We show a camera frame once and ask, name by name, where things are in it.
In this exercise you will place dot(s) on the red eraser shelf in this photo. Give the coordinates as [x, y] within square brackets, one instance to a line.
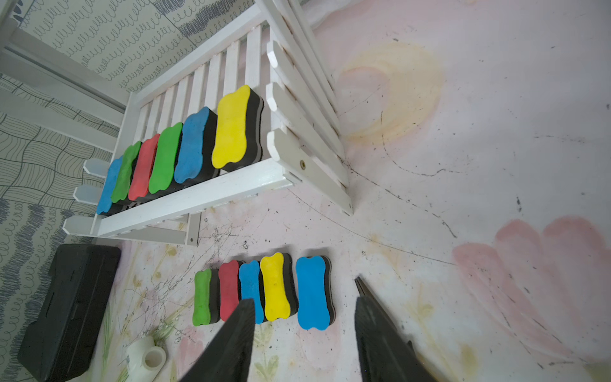
[139, 188]
[229, 288]

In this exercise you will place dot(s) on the green eraser top shelf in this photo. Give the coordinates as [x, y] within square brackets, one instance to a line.
[207, 300]

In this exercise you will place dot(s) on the blue eraser shelf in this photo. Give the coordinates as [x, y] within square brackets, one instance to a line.
[251, 283]
[316, 309]
[105, 205]
[197, 144]

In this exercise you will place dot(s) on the red eraser lower shelf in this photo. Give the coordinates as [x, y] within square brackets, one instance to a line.
[139, 188]

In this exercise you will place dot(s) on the blue eraser top shelf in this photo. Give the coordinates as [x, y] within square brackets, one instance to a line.
[251, 283]
[316, 309]

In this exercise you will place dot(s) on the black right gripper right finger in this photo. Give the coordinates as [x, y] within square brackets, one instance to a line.
[383, 355]

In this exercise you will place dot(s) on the yellow eraser shelf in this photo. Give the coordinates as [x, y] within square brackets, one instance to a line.
[281, 300]
[237, 142]

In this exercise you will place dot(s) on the white wooden slatted shelf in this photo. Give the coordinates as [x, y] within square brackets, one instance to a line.
[271, 48]

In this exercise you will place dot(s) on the yellow eraser lower shelf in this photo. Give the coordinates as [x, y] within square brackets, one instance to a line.
[237, 142]

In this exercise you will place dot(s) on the yellow handled pliers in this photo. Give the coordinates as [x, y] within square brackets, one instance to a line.
[365, 291]

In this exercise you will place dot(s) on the blue eraser lower shelf far-left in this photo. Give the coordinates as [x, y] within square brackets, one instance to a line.
[105, 205]

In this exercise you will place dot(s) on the green eraser shelf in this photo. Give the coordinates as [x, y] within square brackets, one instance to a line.
[121, 191]
[207, 300]
[162, 178]

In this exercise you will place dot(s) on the yellow eraser top shelf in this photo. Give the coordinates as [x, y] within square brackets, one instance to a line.
[281, 300]

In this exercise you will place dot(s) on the white plastic pipe fitting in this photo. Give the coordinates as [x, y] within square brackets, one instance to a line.
[144, 360]

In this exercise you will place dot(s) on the black plastic case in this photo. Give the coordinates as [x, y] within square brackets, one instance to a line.
[59, 345]

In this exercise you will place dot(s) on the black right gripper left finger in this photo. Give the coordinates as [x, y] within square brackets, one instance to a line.
[228, 356]

